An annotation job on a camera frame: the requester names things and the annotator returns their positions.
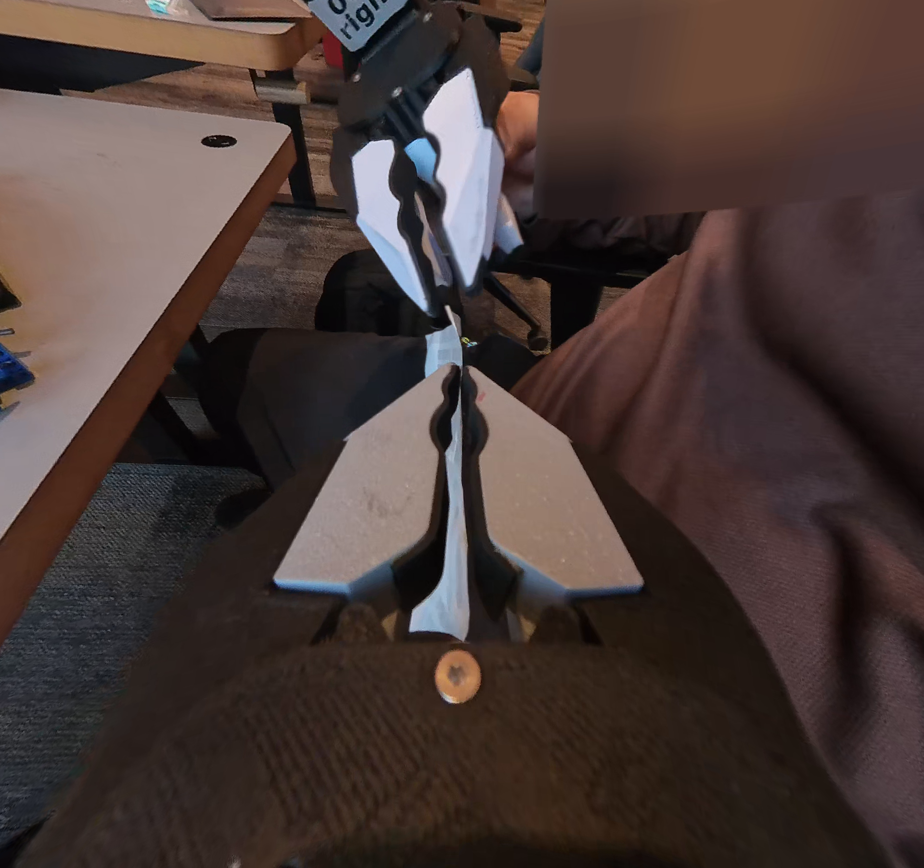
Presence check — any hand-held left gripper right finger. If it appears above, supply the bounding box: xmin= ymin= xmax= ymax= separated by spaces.
xmin=462 ymin=366 xmax=645 ymax=616

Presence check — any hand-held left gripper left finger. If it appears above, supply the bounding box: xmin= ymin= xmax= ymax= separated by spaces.
xmin=273 ymin=364 xmax=461 ymax=612

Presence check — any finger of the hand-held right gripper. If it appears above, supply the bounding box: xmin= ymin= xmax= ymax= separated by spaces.
xmin=410 ymin=70 xmax=506 ymax=295
xmin=350 ymin=139 xmax=454 ymax=320

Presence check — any white sticker sheet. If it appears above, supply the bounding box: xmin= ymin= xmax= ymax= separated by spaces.
xmin=408 ymin=305 xmax=474 ymax=644

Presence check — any person's right hand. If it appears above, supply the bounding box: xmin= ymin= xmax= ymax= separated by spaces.
xmin=497 ymin=90 xmax=539 ymax=186

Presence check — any black backpack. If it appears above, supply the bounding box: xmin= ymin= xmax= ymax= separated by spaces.
xmin=314 ymin=247 xmax=441 ymax=338

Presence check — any person's brown shirt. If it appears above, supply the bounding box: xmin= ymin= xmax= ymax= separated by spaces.
xmin=513 ymin=189 xmax=924 ymax=868

